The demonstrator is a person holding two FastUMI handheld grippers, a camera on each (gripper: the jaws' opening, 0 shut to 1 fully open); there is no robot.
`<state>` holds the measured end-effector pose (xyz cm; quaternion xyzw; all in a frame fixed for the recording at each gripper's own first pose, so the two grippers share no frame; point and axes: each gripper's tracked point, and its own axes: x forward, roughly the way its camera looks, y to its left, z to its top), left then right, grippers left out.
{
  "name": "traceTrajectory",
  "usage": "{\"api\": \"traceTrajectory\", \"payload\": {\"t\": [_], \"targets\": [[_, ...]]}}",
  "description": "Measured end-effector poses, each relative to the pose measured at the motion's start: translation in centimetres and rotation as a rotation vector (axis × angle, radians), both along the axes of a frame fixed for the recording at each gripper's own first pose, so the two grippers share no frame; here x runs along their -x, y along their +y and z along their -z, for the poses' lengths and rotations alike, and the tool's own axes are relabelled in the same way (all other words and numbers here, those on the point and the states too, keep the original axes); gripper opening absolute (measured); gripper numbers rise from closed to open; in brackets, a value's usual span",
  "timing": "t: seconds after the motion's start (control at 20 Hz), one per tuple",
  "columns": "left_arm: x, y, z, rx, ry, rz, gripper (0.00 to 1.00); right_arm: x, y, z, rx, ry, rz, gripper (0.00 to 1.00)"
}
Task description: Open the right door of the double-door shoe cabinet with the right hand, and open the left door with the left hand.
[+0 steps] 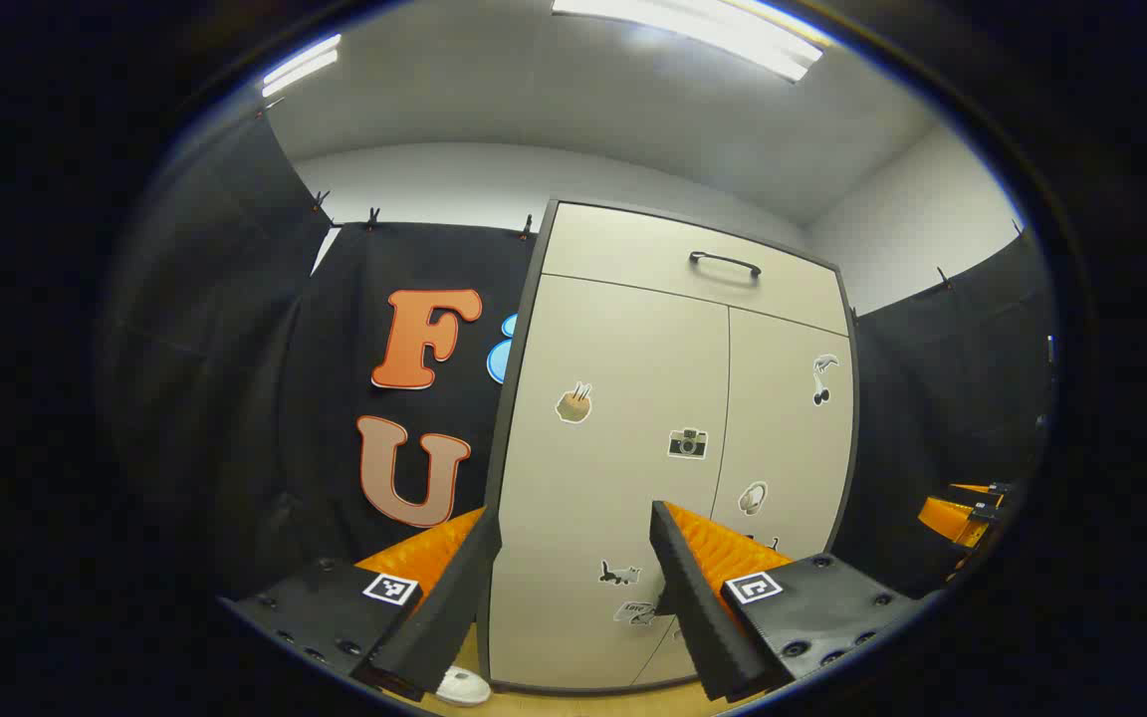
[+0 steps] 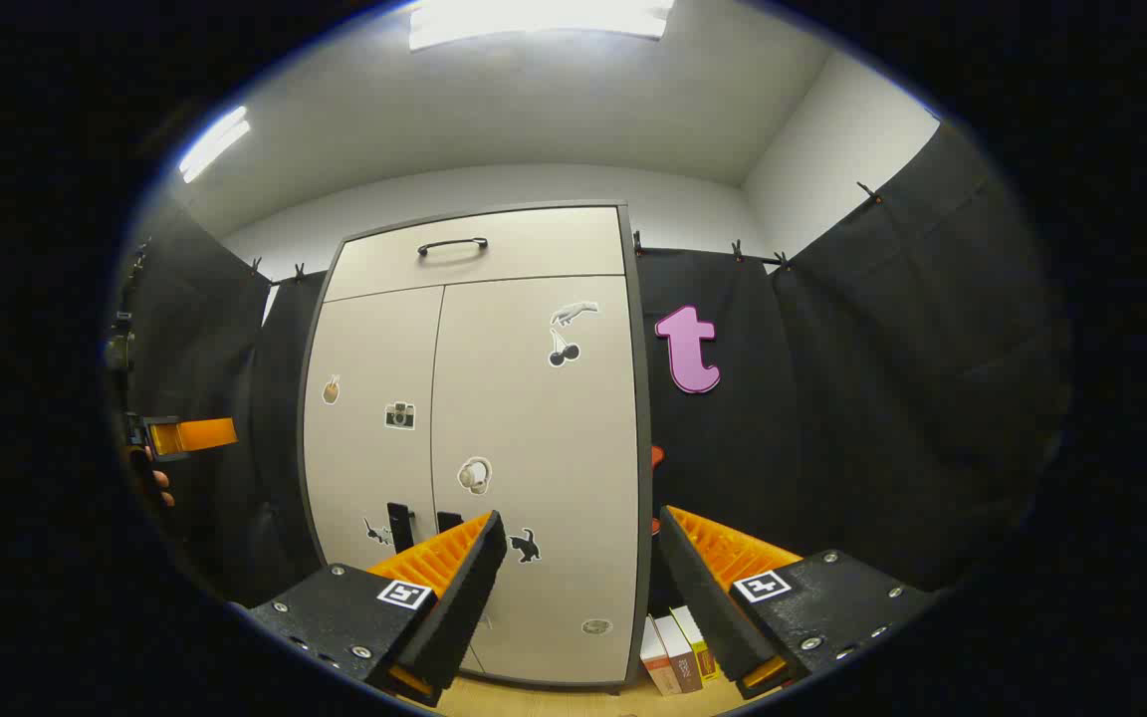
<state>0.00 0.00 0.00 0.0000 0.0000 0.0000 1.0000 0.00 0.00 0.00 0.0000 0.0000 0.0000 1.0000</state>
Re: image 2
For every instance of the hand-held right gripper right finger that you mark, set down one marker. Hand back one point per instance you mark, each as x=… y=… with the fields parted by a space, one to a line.
x=698 y=597

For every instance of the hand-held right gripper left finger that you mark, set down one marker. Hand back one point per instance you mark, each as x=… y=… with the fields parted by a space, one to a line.
x=469 y=597

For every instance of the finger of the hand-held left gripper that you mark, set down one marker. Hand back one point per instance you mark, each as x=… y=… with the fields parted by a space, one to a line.
x=200 y=435

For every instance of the beige double-door shoe cabinet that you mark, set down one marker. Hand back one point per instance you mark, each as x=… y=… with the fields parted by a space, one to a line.
x=644 y=448

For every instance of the beige cabinet drawer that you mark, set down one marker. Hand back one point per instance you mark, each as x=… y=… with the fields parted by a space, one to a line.
x=534 y=249

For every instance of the yellow box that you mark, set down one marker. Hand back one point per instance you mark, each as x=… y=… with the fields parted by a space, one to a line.
x=700 y=647

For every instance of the white brown box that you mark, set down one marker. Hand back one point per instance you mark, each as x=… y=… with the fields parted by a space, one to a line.
x=683 y=652

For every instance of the black backdrop cloth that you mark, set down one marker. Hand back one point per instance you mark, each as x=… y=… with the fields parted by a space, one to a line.
x=882 y=398

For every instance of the small ceiling light panel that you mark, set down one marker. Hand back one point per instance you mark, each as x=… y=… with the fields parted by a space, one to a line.
x=215 y=142

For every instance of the large ceiling light panel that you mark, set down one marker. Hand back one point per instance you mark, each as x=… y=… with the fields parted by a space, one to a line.
x=534 y=20

